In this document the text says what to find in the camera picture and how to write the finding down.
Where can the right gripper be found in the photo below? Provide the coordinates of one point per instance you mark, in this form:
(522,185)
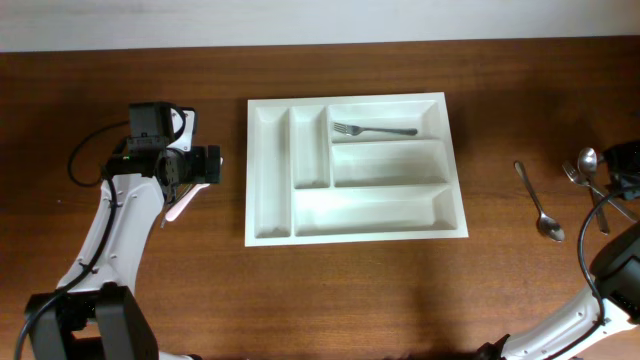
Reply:
(616,156)

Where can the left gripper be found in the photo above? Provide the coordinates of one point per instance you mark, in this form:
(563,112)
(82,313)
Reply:
(202,171)

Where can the metal spoon bowl down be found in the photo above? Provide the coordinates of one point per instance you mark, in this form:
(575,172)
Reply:
(547,226)

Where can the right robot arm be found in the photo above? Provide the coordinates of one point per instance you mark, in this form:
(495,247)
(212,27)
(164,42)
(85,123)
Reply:
(609,303)

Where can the white plastic cutlery tray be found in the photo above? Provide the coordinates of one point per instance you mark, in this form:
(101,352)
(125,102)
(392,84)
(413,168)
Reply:
(308,184)

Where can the metal fork crosswise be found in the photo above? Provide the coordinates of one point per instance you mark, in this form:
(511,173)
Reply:
(582,180)

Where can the metal fork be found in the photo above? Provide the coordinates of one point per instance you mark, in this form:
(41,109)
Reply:
(353,130)

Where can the pink plastic knife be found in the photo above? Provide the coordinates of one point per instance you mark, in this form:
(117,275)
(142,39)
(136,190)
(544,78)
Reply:
(211,175)

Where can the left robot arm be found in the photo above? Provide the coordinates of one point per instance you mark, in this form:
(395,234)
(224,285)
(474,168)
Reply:
(93,313)

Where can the large metal spoon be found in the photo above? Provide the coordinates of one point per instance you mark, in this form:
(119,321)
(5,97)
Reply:
(587,165)

